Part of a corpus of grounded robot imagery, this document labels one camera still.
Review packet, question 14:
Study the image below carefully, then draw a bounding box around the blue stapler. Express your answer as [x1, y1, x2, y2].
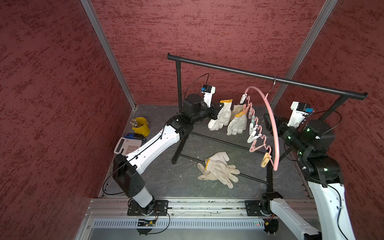
[124, 133, 147, 143]

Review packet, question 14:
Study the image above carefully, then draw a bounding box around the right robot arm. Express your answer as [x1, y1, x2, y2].
[259, 117, 356, 240]

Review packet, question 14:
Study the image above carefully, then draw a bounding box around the pink clip hanger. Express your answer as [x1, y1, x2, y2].
[239, 74, 281, 172]

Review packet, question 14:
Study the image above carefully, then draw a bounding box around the right controller board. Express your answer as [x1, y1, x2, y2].
[264, 219, 279, 235]

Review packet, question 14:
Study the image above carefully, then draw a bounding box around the yellow cup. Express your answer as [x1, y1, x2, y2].
[130, 117, 150, 137]

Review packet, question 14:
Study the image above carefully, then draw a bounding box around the left controller board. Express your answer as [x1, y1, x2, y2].
[137, 219, 157, 228]

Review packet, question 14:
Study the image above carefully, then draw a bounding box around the pink calculator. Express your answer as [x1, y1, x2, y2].
[114, 138, 142, 156]

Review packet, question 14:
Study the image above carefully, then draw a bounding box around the white work glove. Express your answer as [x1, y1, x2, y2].
[227, 111, 248, 136]

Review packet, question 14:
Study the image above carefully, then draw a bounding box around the black clothes rack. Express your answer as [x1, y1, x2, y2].
[167, 54, 368, 187]

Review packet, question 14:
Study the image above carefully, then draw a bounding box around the controller board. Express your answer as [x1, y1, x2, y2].
[264, 219, 279, 235]
[137, 219, 157, 228]

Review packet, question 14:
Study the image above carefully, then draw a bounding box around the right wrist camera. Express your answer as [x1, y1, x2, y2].
[287, 102, 314, 129]

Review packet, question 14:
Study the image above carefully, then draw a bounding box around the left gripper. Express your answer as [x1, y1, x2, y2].
[191, 100, 224, 123]

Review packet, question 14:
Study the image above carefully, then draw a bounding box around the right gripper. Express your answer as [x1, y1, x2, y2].
[262, 111, 309, 154]

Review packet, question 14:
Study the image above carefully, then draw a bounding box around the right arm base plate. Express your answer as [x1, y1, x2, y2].
[245, 199, 276, 219]

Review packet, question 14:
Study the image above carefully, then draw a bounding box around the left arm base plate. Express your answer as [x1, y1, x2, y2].
[127, 200, 169, 217]

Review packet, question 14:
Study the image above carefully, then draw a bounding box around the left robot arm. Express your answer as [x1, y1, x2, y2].
[111, 94, 224, 215]

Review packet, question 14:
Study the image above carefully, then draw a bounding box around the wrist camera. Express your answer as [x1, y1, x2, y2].
[287, 102, 314, 129]
[201, 85, 216, 108]

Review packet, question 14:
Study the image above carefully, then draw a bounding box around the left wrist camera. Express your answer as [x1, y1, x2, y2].
[201, 85, 216, 108]

